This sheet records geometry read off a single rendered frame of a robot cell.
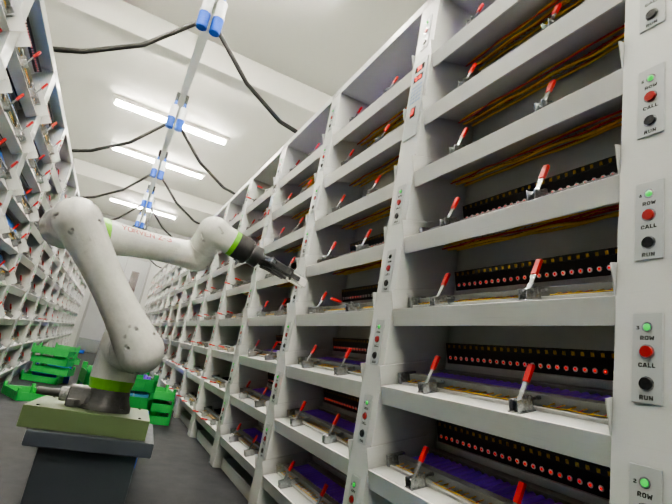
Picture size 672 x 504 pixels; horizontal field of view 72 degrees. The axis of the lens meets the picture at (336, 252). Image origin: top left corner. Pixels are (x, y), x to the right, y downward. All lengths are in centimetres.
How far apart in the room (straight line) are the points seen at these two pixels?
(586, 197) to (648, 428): 38
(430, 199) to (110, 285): 92
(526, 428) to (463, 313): 27
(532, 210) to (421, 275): 44
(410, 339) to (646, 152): 71
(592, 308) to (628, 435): 19
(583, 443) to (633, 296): 23
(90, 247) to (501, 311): 103
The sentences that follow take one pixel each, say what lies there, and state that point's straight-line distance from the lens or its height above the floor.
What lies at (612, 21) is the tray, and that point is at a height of 137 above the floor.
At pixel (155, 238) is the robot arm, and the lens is 163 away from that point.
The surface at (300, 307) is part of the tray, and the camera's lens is 187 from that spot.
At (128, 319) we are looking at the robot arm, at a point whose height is 60.
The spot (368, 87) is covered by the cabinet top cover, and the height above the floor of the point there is 178.
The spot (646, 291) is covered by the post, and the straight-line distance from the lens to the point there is 79.
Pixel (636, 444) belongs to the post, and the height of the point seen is 55.
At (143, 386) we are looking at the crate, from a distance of 232.
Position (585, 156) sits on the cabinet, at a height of 114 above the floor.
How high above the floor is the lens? 57
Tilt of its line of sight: 14 degrees up
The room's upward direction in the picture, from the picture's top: 11 degrees clockwise
